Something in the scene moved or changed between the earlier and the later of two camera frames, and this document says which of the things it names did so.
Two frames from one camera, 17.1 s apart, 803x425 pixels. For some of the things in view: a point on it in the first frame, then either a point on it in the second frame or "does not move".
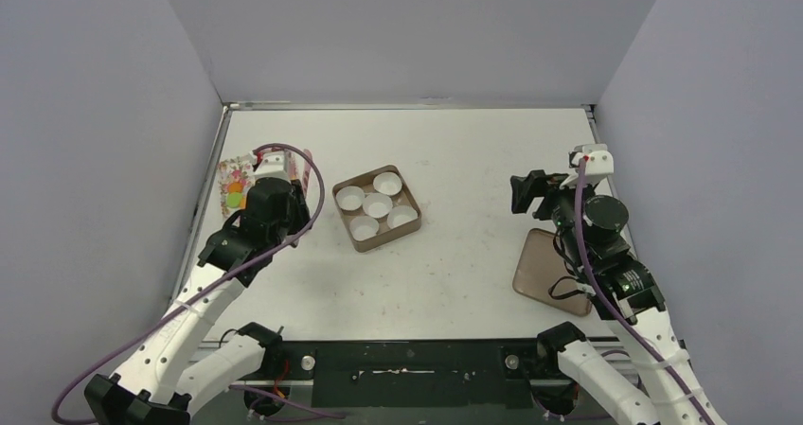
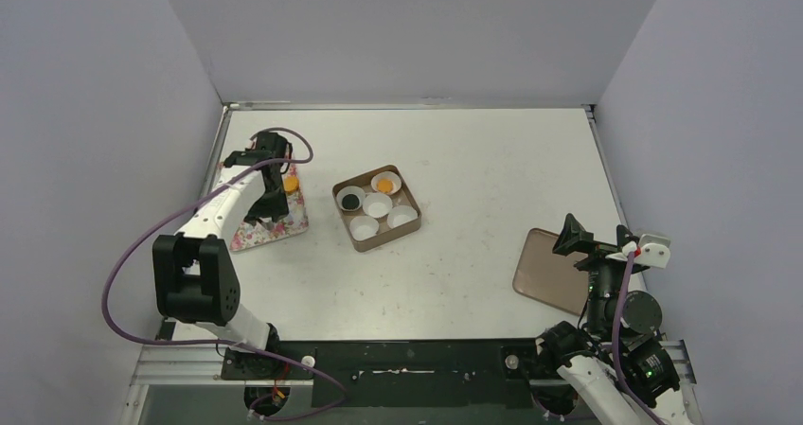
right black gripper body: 543,190 -> 597,256
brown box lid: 541,274 does not move
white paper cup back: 388,184 does not move
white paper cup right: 401,215 does not move
